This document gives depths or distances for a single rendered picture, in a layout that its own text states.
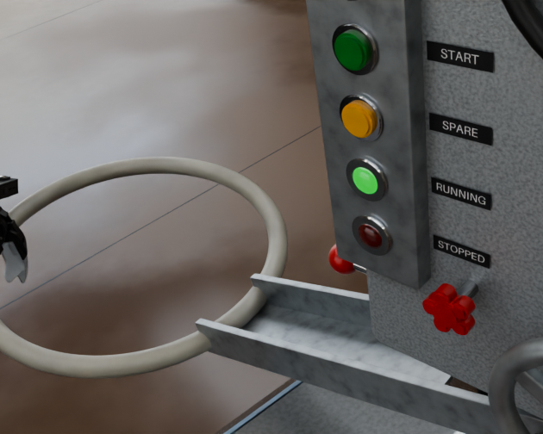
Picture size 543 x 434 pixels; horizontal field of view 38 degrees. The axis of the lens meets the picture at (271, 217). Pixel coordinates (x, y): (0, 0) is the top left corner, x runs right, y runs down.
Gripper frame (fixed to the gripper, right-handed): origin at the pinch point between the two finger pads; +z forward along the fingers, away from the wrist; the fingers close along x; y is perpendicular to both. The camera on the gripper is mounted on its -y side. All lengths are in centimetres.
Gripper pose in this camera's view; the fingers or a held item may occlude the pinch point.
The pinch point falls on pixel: (9, 272)
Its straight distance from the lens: 138.0
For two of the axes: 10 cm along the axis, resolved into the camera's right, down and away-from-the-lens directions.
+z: 0.9, 7.7, 6.3
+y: -1.7, 6.4, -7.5
